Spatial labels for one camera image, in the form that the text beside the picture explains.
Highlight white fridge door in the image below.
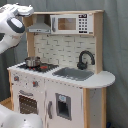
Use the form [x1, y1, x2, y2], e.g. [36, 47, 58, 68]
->
[46, 80, 84, 128]

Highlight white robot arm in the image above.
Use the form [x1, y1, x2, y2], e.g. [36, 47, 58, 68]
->
[0, 4, 43, 128]

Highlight oven door with window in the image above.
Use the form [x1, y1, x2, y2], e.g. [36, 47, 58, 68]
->
[18, 90, 38, 114]

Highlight red right stove knob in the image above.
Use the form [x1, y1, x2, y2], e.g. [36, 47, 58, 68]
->
[32, 81, 39, 87]

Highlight grey range hood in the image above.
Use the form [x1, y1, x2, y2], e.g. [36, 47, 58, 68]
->
[27, 14, 52, 34]

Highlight black stovetop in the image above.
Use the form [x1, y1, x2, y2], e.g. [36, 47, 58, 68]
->
[20, 63, 57, 73]

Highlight red left stove knob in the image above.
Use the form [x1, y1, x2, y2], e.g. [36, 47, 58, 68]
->
[13, 75, 20, 83]

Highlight black toy faucet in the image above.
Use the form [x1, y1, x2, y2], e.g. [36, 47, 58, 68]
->
[77, 50, 95, 70]

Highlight white toy microwave door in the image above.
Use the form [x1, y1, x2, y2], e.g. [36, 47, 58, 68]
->
[50, 14, 94, 34]

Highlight wooden toy kitchen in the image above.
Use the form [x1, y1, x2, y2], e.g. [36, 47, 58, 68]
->
[9, 10, 115, 128]

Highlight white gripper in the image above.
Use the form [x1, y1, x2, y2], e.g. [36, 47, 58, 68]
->
[17, 5, 34, 17]

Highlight grey sink basin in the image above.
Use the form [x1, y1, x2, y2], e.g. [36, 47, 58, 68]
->
[53, 67, 93, 81]

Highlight small metal pot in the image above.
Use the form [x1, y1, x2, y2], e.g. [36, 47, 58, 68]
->
[25, 56, 41, 67]

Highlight red stove knob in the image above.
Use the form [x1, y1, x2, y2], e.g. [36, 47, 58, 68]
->
[32, 81, 39, 87]
[13, 75, 20, 83]

